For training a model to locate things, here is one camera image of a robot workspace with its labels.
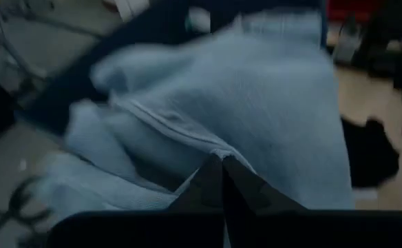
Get black cable loop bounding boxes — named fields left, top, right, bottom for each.
left=0, top=175, right=50, bottom=242

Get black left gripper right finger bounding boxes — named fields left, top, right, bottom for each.
left=222, top=156, right=307, bottom=211

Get light blue jeans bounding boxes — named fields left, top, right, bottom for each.
left=37, top=10, right=357, bottom=248

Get black garment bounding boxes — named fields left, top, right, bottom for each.
left=340, top=116, right=401, bottom=189

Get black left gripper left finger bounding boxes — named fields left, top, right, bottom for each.
left=168, top=154, right=224, bottom=211

